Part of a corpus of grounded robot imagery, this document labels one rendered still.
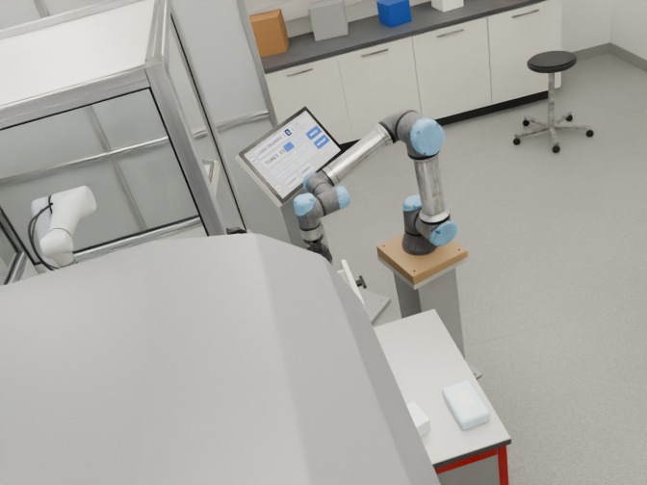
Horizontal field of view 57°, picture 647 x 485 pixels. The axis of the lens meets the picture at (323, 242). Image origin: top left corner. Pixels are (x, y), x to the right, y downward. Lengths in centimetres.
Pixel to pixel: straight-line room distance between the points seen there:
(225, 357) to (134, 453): 18
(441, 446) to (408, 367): 34
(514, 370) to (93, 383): 248
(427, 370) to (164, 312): 131
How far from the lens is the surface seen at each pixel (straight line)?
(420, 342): 218
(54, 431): 84
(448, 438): 191
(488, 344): 322
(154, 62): 135
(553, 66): 468
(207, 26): 349
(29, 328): 104
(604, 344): 325
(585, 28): 643
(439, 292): 262
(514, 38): 532
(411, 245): 248
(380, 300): 349
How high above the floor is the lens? 231
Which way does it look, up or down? 34 degrees down
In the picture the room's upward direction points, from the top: 15 degrees counter-clockwise
